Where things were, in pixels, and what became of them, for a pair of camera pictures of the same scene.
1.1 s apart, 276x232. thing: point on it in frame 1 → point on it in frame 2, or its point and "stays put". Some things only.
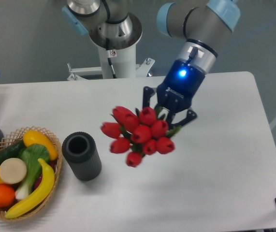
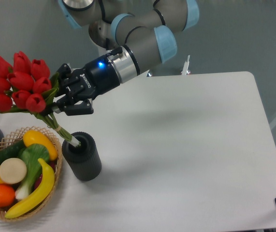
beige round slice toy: [12, 171] stays put
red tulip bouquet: [140, 133] → [25, 87]
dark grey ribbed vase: [80, 151] stays put
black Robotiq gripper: [182, 79] → [96, 77]
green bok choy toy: [31, 155] stays put
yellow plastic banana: [42, 194] stays put
